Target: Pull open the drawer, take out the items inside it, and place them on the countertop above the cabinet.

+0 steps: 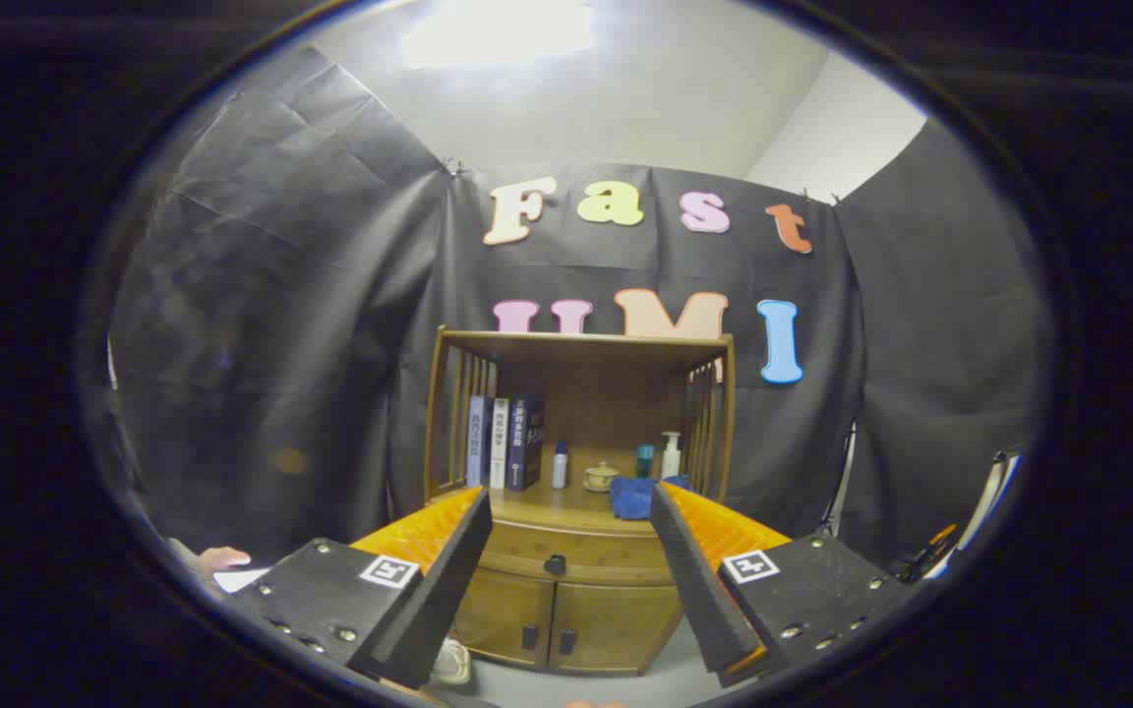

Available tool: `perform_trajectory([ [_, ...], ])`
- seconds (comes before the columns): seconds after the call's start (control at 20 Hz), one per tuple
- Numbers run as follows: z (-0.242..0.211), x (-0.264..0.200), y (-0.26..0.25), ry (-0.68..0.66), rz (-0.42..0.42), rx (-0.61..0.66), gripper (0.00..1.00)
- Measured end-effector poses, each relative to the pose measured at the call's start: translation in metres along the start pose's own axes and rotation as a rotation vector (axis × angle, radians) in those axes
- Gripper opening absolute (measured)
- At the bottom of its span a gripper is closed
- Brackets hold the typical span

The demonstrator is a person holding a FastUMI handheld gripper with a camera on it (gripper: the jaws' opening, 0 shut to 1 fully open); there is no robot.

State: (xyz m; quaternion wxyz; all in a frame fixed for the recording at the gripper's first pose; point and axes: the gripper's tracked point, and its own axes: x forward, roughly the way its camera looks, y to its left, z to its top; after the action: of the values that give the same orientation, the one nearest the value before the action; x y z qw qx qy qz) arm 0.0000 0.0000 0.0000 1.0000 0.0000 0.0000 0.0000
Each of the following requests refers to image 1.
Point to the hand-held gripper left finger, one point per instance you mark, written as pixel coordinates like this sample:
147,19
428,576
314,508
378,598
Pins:
439,600

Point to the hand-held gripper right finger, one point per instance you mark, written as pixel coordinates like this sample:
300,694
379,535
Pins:
699,590

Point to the wooden drawer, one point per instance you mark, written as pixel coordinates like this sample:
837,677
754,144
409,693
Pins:
606,556

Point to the black drawer knob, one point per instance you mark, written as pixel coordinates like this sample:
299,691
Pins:
555,565

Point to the wooden cabinet door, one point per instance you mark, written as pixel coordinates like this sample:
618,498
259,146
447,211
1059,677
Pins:
616,624
503,615

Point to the wooden countertop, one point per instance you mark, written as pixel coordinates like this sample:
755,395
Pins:
566,503

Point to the wooden cabinet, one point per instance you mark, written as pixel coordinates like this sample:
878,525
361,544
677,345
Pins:
616,393

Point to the white shoe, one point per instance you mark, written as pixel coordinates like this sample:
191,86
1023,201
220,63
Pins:
453,661

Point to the blue folded towel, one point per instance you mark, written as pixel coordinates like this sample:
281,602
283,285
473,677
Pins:
633,498

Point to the white pump bottle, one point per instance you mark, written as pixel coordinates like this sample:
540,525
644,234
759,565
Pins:
671,462

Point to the teal bottle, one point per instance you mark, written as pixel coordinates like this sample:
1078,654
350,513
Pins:
645,460

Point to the cream lidded teacup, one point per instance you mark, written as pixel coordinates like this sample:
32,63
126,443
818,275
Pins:
602,478

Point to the light blue book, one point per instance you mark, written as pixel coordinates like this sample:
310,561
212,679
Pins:
477,442

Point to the white book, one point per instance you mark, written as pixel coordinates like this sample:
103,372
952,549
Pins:
499,442

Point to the black tripod stand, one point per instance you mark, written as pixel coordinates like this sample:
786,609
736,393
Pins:
837,492

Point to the white bottle blue cap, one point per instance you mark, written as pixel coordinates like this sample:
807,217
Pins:
560,470

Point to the dark blue book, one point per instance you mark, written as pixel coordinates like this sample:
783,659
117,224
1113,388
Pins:
525,442

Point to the white phone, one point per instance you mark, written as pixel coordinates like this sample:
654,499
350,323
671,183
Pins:
242,579

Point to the black device orange tip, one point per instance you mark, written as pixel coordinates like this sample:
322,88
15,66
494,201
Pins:
921,562

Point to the white blue-edged board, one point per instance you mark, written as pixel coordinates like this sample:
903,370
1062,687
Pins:
987,511

